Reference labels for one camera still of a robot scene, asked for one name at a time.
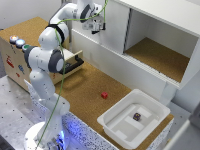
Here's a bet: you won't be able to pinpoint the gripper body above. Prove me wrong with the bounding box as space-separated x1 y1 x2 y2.
81 15 106 35

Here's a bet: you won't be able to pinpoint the white sliding door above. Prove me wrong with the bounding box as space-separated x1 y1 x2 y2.
98 0 132 55

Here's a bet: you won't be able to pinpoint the wooden drawer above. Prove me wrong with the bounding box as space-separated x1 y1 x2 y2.
53 49 85 85

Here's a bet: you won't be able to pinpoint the wooden drawer box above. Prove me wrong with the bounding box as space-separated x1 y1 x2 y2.
0 16 74 93

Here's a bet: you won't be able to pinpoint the pink block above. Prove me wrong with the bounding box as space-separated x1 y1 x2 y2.
101 91 109 100

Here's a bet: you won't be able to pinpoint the green button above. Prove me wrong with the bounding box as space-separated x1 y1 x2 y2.
21 43 32 53

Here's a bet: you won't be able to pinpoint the blue button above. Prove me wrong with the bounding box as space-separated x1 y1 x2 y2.
15 38 26 48

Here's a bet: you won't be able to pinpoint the white cabinet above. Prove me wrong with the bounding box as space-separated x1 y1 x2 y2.
70 0 200 108

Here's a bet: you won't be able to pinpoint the red button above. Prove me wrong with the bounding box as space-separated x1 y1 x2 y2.
9 35 20 45

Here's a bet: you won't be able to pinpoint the purple block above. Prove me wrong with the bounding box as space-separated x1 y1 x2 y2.
133 112 142 122

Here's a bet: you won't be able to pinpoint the white plastic box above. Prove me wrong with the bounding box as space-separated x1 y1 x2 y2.
96 88 172 150

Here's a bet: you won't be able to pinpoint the green cable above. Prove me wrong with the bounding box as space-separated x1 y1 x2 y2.
34 0 110 150

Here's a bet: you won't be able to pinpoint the black drawer handle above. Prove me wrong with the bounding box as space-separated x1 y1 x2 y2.
62 54 85 75

